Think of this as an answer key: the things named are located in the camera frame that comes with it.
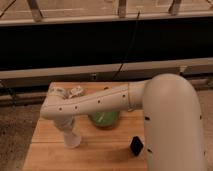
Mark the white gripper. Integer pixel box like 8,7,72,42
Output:
53,117,75,133

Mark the white ceramic cup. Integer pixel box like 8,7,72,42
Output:
64,132,81,148

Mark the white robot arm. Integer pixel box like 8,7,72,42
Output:
40,74,207,171

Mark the black diamond-shaped object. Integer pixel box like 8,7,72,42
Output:
130,136,144,156

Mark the green pan red handle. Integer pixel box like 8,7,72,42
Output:
88,111,120,128

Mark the black hanging cable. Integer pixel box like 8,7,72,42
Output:
111,9,141,81

